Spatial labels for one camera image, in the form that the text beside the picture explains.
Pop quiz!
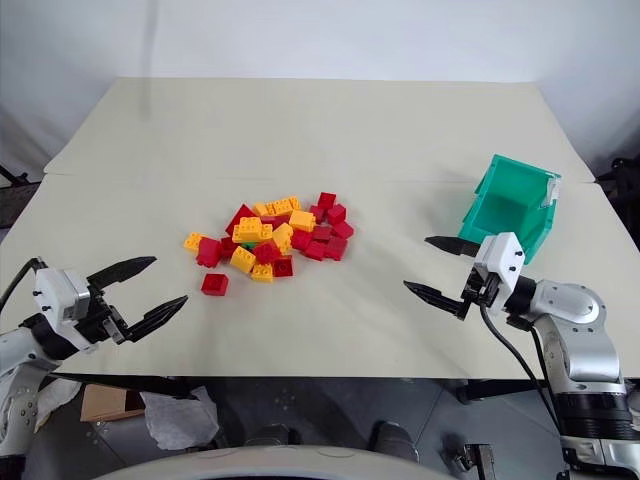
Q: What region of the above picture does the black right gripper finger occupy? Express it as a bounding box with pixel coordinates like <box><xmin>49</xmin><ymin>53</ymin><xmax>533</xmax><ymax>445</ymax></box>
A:
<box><xmin>403</xmin><ymin>279</ymin><xmax>474</xmax><ymax>321</ymax></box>
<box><xmin>424</xmin><ymin>235</ymin><xmax>484</xmax><ymax>259</ymax></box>

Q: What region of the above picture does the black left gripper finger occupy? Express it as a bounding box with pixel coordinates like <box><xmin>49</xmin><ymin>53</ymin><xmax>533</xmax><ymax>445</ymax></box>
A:
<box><xmin>122</xmin><ymin>294</ymin><xmax>190</xmax><ymax>345</ymax></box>
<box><xmin>85</xmin><ymin>256</ymin><xmax>158</xmax><ymax>292</ymax></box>

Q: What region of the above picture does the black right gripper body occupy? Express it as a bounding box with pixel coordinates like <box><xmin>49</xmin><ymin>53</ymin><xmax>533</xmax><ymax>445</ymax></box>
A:
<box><xmin>458</xmin><ymin>267</ymin><xmax>502</xmax><ymax>321</ymax></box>

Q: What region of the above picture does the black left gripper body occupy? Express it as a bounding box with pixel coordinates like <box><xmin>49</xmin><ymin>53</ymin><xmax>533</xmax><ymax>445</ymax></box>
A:
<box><xmin>74</xmin><ymin>285</ymin><xmax>130</xmax><ymax>347</ymax></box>

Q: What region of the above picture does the brown cardboard box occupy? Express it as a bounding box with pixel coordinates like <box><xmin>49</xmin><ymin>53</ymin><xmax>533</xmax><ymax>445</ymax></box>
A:
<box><xmin>79</xmin><ymin>383</ymin><xmax>147</xmax><ymax>424</ymax></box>

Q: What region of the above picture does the green plastic bin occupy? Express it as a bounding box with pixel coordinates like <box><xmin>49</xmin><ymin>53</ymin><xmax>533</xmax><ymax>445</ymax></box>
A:
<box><xmin>458</xmin><ymin>153</ymin><xmax>563</xmax><ymax>266</ymax></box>

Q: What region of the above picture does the single red brick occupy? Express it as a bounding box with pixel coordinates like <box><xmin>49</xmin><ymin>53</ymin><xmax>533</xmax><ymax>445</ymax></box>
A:
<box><xmin>200</xmin><ymin>272</ymin><xmax>230</xmax><ymax>299</ymax></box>

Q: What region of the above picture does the white crumpled wrap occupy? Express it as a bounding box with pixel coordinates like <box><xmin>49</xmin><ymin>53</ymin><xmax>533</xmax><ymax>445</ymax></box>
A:
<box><xmin>139</xmin><ymin>384</ymin><xmax>222</xmax><ymax>452</ymax></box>
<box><xmin>33</xmin><ymin>377</ymin><xmax>83</xmax><ymax>432</ymax></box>

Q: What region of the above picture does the black stand equipment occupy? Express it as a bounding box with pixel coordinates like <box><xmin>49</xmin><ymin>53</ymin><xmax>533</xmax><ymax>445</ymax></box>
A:
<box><xmin>595</xmin><ymin>156</ymin><xmax>640</xmax><ymax>242</ymax></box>
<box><xmin>0</xmin><ymin>163</ymin><xmax>42</xmax><ymax>230</ymax></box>

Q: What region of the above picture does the dark rounded shape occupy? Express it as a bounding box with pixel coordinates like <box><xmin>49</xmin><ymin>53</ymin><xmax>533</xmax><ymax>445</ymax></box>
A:
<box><xmin>368</xmin><ymin>420</ymin><xmax>421</xmax><ymax>465</ymax></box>

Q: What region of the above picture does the black metal clamp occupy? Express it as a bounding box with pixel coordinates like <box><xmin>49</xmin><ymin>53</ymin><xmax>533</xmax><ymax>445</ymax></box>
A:
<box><xmin>448</xmin><ymin>441</ymin><xmax>497</xmax><ymax>480</ymax></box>

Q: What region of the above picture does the white curved robot body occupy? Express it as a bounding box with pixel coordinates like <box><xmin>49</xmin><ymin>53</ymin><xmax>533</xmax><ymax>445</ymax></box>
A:
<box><xmin>93</xmin><ymin>444</ymin><xmax>454</xmax><ymax>480</ymax></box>

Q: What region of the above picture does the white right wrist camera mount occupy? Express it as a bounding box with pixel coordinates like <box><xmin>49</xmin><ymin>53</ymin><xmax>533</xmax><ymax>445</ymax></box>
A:
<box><xmin>468</xmin><ymin>231</ymin><xmax>526</xmax><ymax>319</ymax></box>

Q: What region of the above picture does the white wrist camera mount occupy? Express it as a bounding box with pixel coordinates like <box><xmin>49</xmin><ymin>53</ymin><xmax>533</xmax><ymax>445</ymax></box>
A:
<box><xmin>33</xmin><ymin>267</ymin><xmax>100</xmax><ymax>354</ymax></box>
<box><xmin>468</xmin><ymin>231</ymin><xmax>526</xmax><ymax>319</ymax></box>

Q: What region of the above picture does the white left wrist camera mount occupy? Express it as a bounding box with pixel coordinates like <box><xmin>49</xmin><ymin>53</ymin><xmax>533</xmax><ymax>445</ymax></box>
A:
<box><xmin>33</xmin><ymin>267</ymin><xmax>100</xmax><ymax>354</ymax></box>

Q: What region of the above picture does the black table frame bar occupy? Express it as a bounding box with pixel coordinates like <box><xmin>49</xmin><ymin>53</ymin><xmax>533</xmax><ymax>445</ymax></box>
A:
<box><xmin>48</xmin><ymin>372</ymin><xmax>197</xmax><ymax>401</ymax></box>

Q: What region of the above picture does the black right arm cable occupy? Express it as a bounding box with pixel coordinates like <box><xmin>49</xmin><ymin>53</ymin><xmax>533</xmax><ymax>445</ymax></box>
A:
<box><xmin>478</xmin><ymin>302</ymin><xmax>562</xmax><ymax>431</ymax></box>

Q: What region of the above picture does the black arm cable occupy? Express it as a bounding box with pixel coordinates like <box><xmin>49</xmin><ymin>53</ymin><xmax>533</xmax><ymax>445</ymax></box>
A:
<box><xmin>478</xmin><ymin>302</ymin><xmax>562</xmax><ymax>431</ymax></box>
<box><xmin>0</xmin><ymin>256</ymin><xmax>49</xmax><ymax>312</ymax></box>

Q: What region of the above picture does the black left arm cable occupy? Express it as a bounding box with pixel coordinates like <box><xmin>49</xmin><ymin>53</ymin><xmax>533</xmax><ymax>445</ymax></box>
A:
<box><xmin>0</xmin><ymin>256</ymin><xmax>49</xmax><ymax>312</ymax></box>

